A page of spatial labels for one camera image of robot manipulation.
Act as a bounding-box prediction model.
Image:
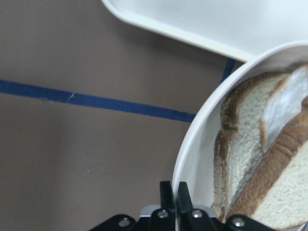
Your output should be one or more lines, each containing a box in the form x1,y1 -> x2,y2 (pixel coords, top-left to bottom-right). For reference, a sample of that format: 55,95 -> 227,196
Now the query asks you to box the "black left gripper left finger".
160,181 -> 175,214

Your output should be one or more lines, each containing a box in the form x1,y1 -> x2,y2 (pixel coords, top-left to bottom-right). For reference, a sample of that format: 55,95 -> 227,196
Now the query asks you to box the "cream round plate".
172,40 -> 308,231

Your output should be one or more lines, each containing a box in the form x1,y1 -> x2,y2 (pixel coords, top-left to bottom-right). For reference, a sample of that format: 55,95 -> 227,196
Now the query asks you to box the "cream bear tray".
103,0 -> 308,62

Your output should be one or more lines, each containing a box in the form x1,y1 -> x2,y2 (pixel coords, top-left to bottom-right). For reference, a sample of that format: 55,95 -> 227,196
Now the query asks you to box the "bread slice bottom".
212,72 -> 289,221

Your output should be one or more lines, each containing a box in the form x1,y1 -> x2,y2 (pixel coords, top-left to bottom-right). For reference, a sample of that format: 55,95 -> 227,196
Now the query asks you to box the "fried egg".
260,64 -> 308,153

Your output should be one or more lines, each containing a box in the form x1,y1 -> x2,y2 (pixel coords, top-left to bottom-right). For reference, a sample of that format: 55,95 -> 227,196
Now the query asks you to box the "white bread slice top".
226,99 -> 308,230

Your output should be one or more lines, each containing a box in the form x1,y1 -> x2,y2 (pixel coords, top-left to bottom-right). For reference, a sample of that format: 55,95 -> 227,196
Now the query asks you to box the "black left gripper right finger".
177,181 -> 193,217

